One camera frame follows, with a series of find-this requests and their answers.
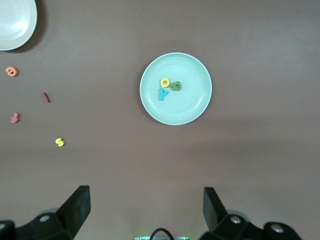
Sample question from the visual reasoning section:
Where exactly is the green letter p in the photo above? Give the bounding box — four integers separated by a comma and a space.
169, 81, 183, 92

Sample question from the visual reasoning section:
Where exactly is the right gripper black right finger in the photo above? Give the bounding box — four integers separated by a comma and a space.
199, 186, 304, 240

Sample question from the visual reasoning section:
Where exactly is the brown table cover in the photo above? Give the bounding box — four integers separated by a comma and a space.
0, 0, 320, 240

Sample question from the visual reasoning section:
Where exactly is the green plate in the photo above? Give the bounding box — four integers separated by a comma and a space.
139, 52, 213, 126

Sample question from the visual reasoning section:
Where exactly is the beige plate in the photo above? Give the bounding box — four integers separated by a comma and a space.
0, 0, 38, 52

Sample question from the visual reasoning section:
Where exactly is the orange letter e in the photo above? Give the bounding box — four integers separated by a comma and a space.
5, 66, 19, 77

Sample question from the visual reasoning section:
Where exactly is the short black cable loop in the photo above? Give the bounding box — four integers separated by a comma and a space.
149, 227, 174, 240

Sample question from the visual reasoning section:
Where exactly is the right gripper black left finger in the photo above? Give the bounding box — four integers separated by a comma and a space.
0, 184, 91, 240

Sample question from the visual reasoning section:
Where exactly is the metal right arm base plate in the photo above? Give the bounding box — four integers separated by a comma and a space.
133, 235, 189, 240

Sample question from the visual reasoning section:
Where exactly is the teal letter y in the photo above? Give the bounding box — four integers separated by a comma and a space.
157, 88, 169, 102

